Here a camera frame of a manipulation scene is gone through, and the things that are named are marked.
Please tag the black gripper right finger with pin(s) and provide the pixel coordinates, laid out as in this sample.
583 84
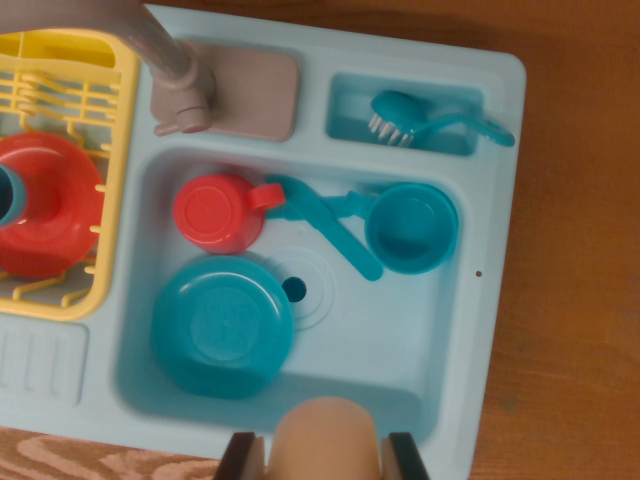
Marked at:
405 460

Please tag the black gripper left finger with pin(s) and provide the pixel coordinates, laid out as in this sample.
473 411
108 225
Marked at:
240 460

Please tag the cream detergent bottle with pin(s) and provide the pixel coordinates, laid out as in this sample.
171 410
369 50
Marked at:
325 440

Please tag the light blue toy sink unit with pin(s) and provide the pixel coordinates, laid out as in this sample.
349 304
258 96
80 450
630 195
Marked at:
390 340

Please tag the teal toy bowl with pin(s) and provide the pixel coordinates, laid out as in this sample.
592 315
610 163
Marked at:
220 330

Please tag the teal toy knife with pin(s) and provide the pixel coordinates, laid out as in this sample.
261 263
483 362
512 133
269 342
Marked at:
345 240

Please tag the red toy cup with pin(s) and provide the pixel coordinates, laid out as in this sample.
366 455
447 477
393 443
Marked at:
215 212

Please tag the teal toy fork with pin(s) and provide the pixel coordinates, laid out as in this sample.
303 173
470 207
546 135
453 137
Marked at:
335 204

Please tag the red toy plate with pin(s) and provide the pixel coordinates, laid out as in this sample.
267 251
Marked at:
60 210

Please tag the teal cup with dark inside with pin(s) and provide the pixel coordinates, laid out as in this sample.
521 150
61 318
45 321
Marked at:
12 195

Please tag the teal dish brush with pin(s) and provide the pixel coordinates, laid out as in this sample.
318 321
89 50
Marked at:
397 107

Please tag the grey toy faucet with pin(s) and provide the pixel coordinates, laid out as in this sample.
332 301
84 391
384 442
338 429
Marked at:
250 90

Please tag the yellow dish rack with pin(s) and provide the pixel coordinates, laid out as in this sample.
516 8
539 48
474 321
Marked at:
127 100

